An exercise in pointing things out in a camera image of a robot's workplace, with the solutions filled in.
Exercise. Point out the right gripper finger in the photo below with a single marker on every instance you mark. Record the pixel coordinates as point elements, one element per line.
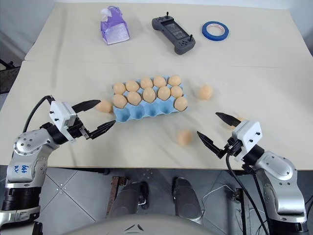
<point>210,144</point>
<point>228,120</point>

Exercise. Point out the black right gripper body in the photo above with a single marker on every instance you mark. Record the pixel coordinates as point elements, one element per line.
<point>233,147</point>

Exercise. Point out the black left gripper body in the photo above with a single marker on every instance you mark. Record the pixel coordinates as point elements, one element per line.
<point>77,131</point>

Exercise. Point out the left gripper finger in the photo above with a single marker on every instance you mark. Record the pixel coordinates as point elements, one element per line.
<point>86,104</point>
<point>102,128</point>

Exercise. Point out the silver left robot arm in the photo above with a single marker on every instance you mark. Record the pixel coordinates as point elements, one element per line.
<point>23,156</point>

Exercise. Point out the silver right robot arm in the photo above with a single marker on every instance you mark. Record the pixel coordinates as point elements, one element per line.
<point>281,176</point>

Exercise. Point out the blue egg tray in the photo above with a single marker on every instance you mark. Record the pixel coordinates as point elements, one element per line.
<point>146,113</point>

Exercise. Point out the tan egg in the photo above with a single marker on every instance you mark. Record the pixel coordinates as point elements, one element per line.
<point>132,86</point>
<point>134,98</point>
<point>119,88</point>
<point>105,107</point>
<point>176,91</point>
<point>185,137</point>
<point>163,93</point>
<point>205,92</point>
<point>181,103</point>
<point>159,81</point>
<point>119,101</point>
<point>174,80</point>
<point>149,95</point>
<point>146,82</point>

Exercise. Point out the dark grey right robot foot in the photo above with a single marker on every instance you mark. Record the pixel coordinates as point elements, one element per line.
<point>187,198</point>

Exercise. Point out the dark grey robot foot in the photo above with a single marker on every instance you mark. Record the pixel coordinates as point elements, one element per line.
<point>132,198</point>
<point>187,198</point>

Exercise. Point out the dark grey left robot foot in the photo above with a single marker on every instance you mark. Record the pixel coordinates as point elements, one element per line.
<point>132,198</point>

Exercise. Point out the purple tissue pack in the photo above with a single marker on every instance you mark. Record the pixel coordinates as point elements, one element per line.
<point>115,29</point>

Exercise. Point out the blue tape roll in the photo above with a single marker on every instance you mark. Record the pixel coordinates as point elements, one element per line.
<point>207,34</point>

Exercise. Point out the grey handheld remote controller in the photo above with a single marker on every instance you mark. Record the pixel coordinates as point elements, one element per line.
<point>174,31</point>

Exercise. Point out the silver robot torso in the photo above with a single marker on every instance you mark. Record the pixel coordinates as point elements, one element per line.
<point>141,226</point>

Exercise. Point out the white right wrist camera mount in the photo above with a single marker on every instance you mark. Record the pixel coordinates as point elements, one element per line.
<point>249,132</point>

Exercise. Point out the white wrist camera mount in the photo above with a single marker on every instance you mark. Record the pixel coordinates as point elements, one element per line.
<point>249,132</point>
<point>61,113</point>

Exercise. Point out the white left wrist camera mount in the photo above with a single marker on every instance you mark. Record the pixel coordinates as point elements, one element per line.
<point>61,113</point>

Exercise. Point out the rusty brown table bracket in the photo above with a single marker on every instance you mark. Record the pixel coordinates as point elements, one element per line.
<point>116,193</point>

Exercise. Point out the black metal frame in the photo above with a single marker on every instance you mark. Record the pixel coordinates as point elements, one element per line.
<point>7,76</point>

